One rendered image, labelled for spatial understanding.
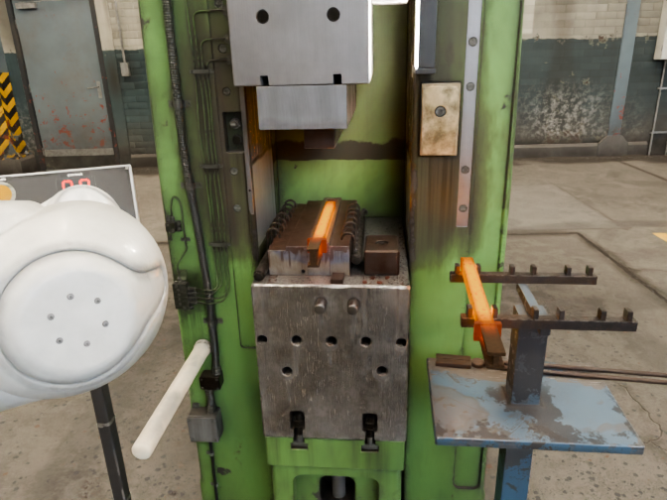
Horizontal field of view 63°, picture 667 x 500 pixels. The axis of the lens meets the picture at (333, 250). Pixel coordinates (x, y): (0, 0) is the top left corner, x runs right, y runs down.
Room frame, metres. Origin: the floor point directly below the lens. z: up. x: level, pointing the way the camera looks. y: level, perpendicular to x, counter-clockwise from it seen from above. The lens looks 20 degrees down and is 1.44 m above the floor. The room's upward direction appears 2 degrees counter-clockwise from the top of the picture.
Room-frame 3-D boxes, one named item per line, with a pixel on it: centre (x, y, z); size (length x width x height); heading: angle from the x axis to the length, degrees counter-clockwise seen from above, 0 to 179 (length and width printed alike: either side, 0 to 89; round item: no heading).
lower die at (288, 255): (1.44, 0.04, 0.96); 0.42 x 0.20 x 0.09; 175
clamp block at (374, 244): (1.28, -0.12, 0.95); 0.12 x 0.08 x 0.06; 175
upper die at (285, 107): (1.44, 0.04, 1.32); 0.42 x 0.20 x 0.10; 175
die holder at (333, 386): (1.45, -0.01, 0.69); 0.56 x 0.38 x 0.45; 175
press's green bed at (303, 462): (1.45, -0.01, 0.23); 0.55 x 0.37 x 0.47; 175
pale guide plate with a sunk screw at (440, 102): (1.34, -0.26, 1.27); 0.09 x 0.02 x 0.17; 85
